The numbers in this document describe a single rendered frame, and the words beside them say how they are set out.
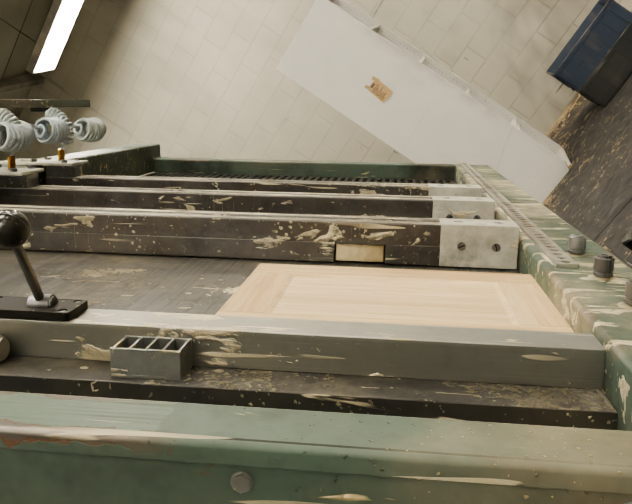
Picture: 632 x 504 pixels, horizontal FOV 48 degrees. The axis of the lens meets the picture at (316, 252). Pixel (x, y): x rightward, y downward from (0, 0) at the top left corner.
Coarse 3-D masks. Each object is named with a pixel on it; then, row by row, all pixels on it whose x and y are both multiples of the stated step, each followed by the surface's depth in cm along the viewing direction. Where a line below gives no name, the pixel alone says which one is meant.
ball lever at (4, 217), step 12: (0, 216) 66; (12, 216) 66; (24, 216) 68; (0, 228) 66; (12, 228) 66; (24, 228) 67; (0, 240) 66; (12, 240) 66; (24, 240) 68; (24, 252) 70; (24, 264) 70; (36, 288) 73; (36, 300) 74; (48, 300) 74
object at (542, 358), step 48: (48, 336) 73; (96, 336) 72; (192, 336) 71; (240, 336) 70; (288, 336) 70; (336, 336) 69; (384, 336) 69; (432, 336) 69; (480, 336) 69; (528, 336) 70; (576, 336) 70; (528, 384) 68; (576, 384) 67
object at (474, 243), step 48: (48, 240) 123; (96, 240) 122; (144, 240) 121; (192, 240) 120; (240, 240) 119; (288, 240) 118; (336, 240) 117; (384, 240) 116; (432, 240) 115; (480, 240) 114
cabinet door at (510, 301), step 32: (256, 288) 94; (288, 288) 95; (320, 288) 96; (352, 288) 96; (384, 288) 96; (416, 288) 96; (448, 288) 97; (480, 288) 97; (512, 288) 96; (352, 320) 81; (384, 320) 81; (416, 320) 81; (448, 320) 82; (480, 320) 82; (512, 320) 82; (544, 320) 82
